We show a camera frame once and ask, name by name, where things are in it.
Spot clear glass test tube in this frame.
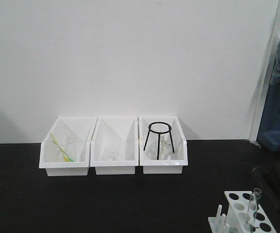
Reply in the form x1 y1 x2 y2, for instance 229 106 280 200
253 188 262 195
245 192 261 233

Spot white test tube rack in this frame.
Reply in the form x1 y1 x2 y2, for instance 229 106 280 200
208 191 276 233

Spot black metal tripod stand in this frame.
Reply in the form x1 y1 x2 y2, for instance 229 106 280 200
143 121 175 161

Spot right white storage bin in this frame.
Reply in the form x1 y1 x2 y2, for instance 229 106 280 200
139 116 188 174

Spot white storage bin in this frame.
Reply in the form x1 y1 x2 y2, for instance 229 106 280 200
139 116 188 174
90 116 140 175
39 117 98 176

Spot middle white storage bin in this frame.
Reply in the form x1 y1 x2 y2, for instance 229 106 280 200
90 116 140 175

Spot clear glass flask right bin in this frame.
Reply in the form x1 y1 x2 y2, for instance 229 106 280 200
146 135 173 160

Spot clear glass beaker middle bin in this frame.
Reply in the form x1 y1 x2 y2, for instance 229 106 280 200
104 144 119 161

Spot clear glass beaker bin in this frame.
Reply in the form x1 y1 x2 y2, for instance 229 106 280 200
104 144 119 161
56 133 77 162

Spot clear glass beaker left bin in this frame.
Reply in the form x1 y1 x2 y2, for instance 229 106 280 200
56 133 77 162

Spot yellow green stirring stick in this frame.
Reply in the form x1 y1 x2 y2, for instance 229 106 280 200
50 133 74 162

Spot left white storage bin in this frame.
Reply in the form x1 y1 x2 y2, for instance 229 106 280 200
39 117 98 176

